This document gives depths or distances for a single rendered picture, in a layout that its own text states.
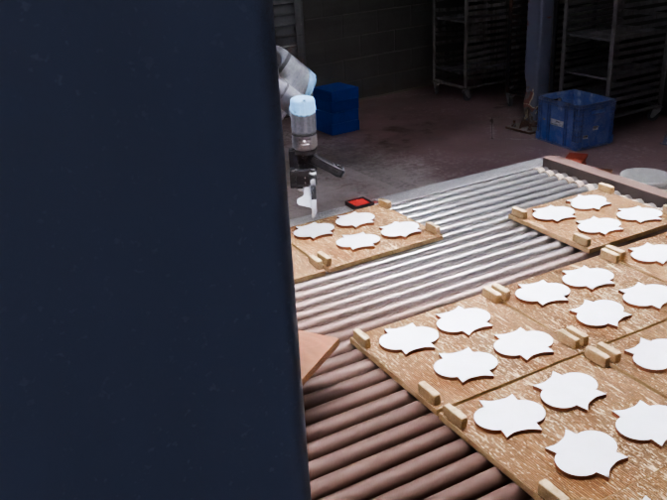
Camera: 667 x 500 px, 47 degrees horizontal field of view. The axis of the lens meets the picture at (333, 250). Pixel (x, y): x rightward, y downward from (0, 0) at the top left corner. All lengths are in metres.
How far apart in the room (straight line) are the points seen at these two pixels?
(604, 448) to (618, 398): 0.19
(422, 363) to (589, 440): 0.41
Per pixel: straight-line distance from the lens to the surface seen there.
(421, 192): 2.83
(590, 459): 1.51
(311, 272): 2.19
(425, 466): 1.51
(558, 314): 1.98
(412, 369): 1.73
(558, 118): 6.60
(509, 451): 1.52
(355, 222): 2.48
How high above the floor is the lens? 1.88
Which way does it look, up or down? 24 degrees down
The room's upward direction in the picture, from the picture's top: 3 degrees counter-clockwise
